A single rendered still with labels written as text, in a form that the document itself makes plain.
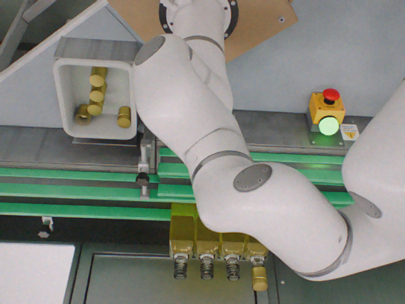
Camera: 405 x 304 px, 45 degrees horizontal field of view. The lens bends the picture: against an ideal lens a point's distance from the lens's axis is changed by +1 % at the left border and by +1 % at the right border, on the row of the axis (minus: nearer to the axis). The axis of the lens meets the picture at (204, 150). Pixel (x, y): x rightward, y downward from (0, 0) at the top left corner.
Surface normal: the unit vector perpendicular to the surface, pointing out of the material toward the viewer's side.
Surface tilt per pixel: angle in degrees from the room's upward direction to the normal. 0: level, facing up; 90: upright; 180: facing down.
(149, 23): 0
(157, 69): 90
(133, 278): 90
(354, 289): 90
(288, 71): 0
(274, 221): 12
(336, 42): 0
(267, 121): 90
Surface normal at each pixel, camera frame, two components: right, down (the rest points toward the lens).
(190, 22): -0.27, -0.68
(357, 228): -0.59, -0.56
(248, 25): 0.00, 0.71
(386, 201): -0.30, 0.65
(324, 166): 0.07, -0.71
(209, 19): 0.39, -0.65
